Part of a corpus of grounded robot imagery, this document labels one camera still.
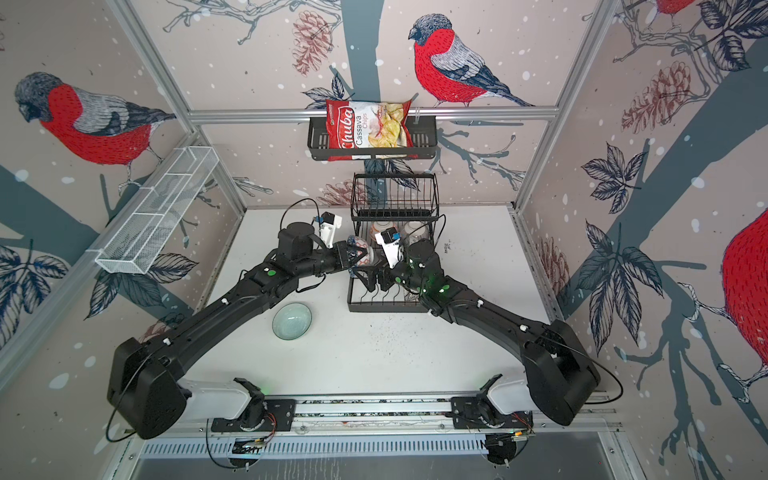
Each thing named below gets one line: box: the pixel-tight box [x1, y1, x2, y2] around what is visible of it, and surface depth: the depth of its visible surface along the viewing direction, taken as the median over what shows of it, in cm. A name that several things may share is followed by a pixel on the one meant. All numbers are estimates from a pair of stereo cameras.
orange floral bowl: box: [370, 220, 397, 239], surface depth 109 cm
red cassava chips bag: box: [326, 99, 419, 162], surface depth 89 cm
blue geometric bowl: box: [347, 235, 374, 268], surface depth 76 cm
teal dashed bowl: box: [272, 302, 313, 341], surface depth 89 cm
